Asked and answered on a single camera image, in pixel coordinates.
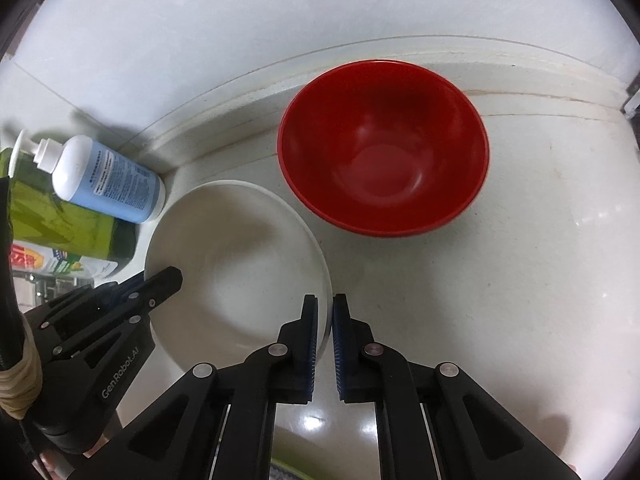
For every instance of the red bowl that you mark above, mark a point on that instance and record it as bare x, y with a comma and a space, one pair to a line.
380, 160

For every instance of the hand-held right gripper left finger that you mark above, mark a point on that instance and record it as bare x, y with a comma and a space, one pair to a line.
306, 350

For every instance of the white and blue pump bottle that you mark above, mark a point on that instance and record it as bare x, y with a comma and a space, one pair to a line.
110, 180

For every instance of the white bowl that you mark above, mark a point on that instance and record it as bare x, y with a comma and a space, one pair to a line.
225, 260

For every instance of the person's left hand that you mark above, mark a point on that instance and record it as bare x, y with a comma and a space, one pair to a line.
52, 465

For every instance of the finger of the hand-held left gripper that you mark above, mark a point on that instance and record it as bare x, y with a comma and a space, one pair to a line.
90, 301
160, 285

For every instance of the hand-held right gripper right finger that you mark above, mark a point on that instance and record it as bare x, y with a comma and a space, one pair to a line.
340, 350

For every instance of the beige tape wrap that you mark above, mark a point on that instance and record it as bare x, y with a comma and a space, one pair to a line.
20, 380

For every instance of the green cloth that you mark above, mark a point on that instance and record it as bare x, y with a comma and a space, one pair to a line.
282, 467

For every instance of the bottle with red green label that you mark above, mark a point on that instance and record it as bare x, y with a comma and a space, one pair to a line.
60, 262

